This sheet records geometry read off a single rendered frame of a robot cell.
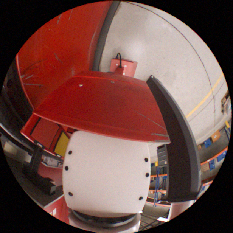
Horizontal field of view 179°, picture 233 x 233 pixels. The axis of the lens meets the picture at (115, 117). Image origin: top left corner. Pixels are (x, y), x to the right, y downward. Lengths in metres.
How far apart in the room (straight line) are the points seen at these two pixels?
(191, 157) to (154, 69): 0.82
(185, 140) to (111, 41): 0.93
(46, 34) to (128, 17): 0.79
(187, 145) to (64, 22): 0.63
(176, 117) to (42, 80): 0.57
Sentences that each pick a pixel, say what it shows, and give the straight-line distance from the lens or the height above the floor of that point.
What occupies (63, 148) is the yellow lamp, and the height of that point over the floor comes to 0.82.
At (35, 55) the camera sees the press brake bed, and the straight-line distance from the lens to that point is 0.26.
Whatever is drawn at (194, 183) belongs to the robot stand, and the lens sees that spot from 0.38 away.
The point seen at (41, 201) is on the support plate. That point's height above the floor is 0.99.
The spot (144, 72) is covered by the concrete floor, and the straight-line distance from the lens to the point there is 0.88.
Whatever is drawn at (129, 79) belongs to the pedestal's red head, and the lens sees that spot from 0.16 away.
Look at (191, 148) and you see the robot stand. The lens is 0.38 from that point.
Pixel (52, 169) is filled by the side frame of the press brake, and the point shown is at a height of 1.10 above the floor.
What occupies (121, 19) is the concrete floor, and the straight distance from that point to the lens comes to 0.94.
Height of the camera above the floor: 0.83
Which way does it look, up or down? 41 degrees down
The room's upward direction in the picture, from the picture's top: 170 degrees counter-clockwise
